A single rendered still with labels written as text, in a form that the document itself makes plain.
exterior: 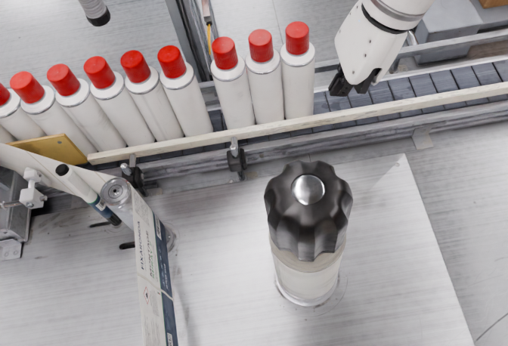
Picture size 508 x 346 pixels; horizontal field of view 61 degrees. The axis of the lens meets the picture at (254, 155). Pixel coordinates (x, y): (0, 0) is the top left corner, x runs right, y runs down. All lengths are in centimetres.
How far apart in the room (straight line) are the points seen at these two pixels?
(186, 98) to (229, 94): 6
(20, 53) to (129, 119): 49
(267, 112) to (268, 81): 8
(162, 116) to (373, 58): 33
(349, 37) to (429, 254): 34
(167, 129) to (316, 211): 41
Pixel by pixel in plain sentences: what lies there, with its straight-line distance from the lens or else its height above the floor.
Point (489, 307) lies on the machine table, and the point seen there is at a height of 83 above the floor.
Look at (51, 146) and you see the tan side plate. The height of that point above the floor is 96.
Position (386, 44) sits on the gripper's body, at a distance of 62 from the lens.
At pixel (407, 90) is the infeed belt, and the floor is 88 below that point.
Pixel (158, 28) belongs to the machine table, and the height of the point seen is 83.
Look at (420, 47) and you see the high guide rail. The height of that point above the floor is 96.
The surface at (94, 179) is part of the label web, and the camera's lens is 61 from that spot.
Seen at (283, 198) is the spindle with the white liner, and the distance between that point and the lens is 38.
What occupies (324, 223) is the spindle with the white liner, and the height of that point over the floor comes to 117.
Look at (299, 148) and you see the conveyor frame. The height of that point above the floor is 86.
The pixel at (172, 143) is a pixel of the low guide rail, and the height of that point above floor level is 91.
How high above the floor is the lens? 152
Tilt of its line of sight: 60 degrees down
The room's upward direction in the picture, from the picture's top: 12 degrees counter-clockwise
